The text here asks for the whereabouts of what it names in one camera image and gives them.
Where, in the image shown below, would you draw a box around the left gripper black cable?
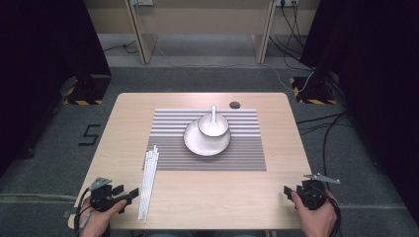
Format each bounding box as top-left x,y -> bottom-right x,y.
74,187 -> 93,237

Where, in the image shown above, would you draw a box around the black cables from wall socket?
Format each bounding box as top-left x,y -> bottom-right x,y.
268,3 -> 314,71

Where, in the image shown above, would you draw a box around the dark curtain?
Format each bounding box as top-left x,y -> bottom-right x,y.
299,0 -> 419,220
0,0 -> 112,177

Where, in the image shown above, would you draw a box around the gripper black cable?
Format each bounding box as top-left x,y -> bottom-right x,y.
74,187 -> 93,237
320,189 -> 343,237

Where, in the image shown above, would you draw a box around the black base with hazard tape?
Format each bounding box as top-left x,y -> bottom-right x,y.
289,75 -> 340,106
61,74 -> 112,107

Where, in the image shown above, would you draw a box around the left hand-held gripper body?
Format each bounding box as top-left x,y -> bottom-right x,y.
88,177 -> 124,212

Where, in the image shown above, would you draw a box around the thin black floor cable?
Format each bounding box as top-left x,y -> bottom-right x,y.
103,39 -> 139,55

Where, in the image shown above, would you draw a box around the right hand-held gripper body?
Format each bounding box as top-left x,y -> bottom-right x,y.
301,173 -> 341,211

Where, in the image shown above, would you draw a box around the black floor cable bundle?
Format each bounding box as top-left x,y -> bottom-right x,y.
295,111 -> 352,177

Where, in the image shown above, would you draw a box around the white round plate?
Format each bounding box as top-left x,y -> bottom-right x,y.
183,118 -> 232,157

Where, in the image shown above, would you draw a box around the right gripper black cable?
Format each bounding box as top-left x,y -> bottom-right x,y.
320,189 -> 343,237

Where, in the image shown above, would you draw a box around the grey striped placemat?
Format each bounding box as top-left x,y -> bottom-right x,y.
141,108 -> 268,172

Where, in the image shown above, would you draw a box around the bundle of white chopsticks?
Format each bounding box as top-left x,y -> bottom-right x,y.
137,145 -> 160,223

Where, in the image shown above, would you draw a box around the light wooden desk frame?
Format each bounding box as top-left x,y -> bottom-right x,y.
124,0 -> 278,65

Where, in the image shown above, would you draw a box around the person's left hand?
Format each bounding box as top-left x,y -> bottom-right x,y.
80,197 -> 128,237

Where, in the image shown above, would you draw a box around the person's right hand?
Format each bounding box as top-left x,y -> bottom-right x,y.
291,191 -> 339,237

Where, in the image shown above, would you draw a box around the white bowl with dark rim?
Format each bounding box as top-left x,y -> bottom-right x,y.
197,112 -> 230,138

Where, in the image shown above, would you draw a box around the white ceramic soup spoon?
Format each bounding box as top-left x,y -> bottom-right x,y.
207,105 -> 221,136

